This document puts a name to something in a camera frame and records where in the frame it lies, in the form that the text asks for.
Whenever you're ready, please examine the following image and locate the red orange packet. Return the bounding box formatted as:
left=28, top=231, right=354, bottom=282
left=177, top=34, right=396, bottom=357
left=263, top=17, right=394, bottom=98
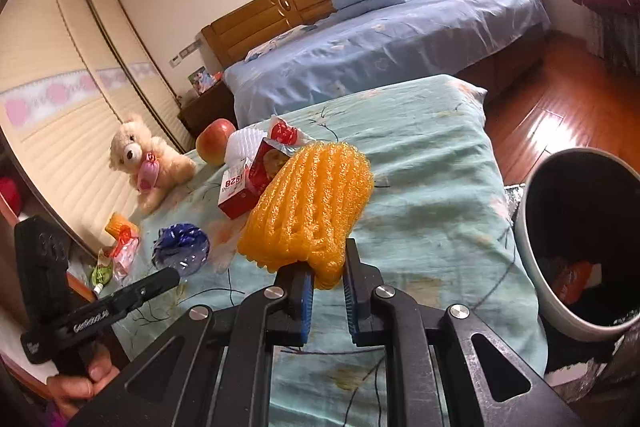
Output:
left=552, top=257, right=608, bottom=305

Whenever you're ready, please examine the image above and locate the bed with blue sheet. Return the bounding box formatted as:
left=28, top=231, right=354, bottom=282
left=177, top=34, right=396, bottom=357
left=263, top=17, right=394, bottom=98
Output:
left=222, top=0, right=551, bottom=128

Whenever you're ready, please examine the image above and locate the red apple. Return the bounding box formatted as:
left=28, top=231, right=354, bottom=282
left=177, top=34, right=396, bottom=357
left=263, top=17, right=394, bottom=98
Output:
left=195, top=118, right=237, bottom=166

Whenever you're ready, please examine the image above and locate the small orange foam net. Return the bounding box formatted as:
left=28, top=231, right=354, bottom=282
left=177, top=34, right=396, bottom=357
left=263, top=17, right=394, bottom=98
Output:
left=105, top=213, right=132, bottom=240

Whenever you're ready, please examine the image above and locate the floral light green sheet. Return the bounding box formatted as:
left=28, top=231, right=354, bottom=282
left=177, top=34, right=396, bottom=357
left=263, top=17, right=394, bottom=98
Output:
left=65, top=74, right=548, bottom=427

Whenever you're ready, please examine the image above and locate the cream sliding door wardrobe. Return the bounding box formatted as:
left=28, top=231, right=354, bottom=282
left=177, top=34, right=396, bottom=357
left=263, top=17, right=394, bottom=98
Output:
left=0, top=0, right=193, bottom=258

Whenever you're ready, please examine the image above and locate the wooden headboard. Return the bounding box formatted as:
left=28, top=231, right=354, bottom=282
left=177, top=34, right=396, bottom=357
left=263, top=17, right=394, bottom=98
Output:
left=200, top=0, right=351, bottom=72

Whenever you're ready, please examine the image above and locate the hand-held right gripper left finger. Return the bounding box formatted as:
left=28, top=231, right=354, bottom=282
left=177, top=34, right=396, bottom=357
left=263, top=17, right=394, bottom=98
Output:
left=67, top=267, right=317, bottom=427

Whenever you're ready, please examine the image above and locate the silver blue wrapper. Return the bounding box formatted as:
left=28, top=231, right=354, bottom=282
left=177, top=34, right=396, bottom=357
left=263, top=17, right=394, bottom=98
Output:
left=152, top=223, right=211, bottom=278

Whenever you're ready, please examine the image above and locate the cream teddy bear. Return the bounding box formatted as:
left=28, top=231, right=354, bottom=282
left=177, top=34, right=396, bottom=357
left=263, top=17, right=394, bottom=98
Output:
left=109, top=114, right=197, bottom=215

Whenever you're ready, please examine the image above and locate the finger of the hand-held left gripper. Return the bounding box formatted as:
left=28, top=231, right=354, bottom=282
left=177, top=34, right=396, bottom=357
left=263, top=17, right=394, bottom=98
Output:
left=112, top=267, right=181, bottom=309

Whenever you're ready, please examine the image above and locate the round dark bin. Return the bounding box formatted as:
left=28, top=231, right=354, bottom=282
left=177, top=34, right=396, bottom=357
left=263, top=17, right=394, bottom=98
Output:
left=514, top=148, right=640, bottom=343

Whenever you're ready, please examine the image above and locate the dark patterned curtain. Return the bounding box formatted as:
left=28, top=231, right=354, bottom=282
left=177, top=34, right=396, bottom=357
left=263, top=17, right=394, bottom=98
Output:
left=585, top=2, right=640, bottom=75

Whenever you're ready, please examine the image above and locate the green wrapper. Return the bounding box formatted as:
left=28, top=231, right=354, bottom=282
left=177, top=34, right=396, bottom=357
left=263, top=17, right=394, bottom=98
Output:
left=90, top=257, right=117, bottom=295

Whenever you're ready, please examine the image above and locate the red white carton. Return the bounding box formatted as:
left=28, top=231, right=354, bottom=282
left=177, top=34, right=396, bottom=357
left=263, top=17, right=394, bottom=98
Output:
left=217, top=137, right=296, bottom=220

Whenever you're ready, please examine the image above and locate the red clear candy wrapper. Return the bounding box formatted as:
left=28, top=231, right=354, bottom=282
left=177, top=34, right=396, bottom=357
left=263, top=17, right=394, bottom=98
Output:
left=97, top=227, right=141, bottom=280

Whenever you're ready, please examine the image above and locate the flat printed pillow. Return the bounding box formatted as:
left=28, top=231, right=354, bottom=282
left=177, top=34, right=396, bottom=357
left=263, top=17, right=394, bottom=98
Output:
left=244, top=26, right=306, bottom=60

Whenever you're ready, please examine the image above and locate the red snack bag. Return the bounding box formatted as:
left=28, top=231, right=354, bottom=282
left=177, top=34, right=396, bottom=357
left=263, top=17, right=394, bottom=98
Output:
left=270, top=116, right=316, bottom=158

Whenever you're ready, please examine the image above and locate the person's left hand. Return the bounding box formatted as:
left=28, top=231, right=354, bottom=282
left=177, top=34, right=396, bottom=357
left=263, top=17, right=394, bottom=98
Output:
left=47, top=341, right=122, bottom=419

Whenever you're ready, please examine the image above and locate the wall switch panel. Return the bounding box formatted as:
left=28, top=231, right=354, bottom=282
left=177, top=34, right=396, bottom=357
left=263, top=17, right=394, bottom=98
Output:
left=170, top=39, right=201, bottom=65

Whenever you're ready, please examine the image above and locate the large yellow foam fruit net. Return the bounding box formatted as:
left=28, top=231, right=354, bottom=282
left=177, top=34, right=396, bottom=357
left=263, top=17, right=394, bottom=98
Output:
left=236, top=142, right=376, bottom=292

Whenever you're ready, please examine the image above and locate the red object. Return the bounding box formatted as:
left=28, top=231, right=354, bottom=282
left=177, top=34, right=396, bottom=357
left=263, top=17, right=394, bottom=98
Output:
left=0, top=177, right=23, bottom=212

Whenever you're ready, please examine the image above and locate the photo frame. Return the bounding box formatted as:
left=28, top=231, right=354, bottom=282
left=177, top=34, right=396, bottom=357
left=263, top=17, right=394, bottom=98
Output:
left=187, top=67, right=218, bottom=95

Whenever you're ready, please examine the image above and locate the dark wooden nightstand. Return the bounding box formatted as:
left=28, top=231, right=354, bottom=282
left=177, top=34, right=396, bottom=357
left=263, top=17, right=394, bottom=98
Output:
left=177, top=79, right=238, bottom=140

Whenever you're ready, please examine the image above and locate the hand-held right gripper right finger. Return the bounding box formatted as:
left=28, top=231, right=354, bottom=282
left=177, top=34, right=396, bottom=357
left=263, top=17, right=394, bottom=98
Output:
left=341, top=238, right=586, bottom=427

